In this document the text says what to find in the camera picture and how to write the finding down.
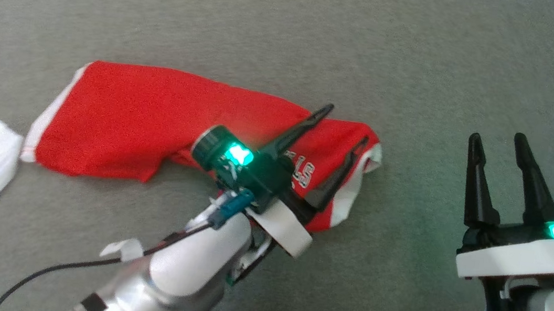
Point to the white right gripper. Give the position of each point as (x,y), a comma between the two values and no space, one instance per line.
(507,258)

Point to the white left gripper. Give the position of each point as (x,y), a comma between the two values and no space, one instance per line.
(284,227)

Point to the red basketball jersey garment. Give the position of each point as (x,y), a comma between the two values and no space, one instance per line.
(128,121)

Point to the dark left wrist camera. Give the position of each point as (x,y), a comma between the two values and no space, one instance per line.
(219,148)

